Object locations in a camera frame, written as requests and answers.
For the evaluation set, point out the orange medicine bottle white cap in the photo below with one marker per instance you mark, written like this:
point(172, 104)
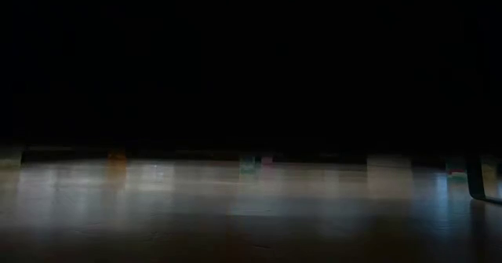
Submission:
point(117, 156)

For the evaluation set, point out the light blue disc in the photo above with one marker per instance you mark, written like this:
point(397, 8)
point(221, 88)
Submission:
point(456, 165)

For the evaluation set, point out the pale green medicine bottle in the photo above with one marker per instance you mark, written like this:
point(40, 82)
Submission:
point(9, 159)

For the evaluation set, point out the yellowish medicine bottle white cap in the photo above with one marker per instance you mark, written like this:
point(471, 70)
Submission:
point(490, 178)

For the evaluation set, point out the black metal shelf leg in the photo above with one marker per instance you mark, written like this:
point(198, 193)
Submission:
point(475, 180)

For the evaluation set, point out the white plant pot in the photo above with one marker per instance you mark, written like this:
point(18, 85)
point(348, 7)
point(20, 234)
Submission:
point(388, 161)

